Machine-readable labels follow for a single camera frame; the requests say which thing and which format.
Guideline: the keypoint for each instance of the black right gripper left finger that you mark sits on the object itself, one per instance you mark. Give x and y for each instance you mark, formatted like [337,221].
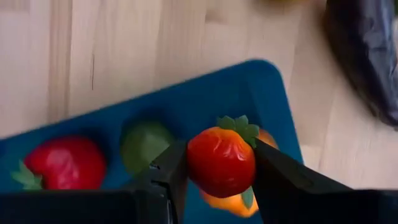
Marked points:
[168,186]

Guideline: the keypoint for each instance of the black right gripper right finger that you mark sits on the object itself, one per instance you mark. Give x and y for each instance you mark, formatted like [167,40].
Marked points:
[295,199]

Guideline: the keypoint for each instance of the blue plastic basket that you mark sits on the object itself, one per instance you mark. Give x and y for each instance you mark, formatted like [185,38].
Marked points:
[202,99]

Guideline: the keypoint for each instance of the dark purple eggplant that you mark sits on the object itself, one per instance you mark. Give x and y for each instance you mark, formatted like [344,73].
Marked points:
[357,46]

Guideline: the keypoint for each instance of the green round fruit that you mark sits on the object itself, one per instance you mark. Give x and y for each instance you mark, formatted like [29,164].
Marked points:
[140,146]

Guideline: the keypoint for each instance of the red strawberry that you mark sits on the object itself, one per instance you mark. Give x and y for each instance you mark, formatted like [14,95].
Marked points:
[68,161]
[220,161]

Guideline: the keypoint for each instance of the orange fruit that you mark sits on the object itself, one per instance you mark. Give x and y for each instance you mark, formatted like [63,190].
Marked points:
[230,205]

